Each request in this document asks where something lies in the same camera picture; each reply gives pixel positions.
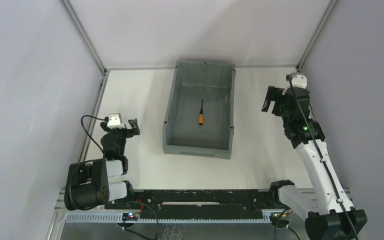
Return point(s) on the left controller board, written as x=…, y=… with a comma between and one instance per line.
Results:
x=130, y=216

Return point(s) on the controller board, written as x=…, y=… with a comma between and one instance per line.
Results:
x=130, y=216
x=280, y=221

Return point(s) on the left corner aluminium post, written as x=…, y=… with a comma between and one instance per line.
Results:
x=84, y=37

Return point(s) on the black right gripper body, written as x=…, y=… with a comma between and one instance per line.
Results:
x=278, y=102

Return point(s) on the grey plastic storage bin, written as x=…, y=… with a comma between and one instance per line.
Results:
x=214, y=82

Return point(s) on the front aluminium frame rails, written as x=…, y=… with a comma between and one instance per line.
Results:
x=251, y=199

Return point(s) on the orange handled screwdriver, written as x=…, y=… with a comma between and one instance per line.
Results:
x=201, y=114

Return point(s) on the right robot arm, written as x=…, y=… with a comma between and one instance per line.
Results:
x=332, y=215

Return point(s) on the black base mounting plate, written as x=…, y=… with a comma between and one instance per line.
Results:
x=206, y=213

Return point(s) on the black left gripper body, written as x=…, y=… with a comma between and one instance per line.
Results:
x=125, y=130

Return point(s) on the left aluminium frame rail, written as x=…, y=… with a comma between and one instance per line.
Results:
x=89, y=126

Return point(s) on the right corner aluminium post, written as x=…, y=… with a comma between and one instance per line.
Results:
x=316, y=34

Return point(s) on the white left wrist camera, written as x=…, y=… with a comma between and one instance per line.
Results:
x=115, y=121

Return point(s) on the right controller board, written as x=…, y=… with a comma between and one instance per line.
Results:
x=280, y=221

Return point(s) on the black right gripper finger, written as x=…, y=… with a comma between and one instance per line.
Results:
x=269, y=103
x=273, y=94

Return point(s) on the corner aluminium post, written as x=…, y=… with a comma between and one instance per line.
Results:
x=84, y=37
x=316, y=34

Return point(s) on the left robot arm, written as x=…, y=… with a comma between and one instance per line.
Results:
x=88, y=183

